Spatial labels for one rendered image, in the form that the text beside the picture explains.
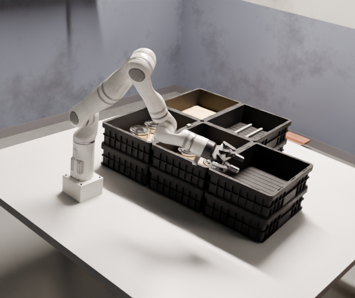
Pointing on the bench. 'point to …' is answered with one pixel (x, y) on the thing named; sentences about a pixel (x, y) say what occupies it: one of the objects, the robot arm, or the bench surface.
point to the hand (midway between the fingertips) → (237, 164)
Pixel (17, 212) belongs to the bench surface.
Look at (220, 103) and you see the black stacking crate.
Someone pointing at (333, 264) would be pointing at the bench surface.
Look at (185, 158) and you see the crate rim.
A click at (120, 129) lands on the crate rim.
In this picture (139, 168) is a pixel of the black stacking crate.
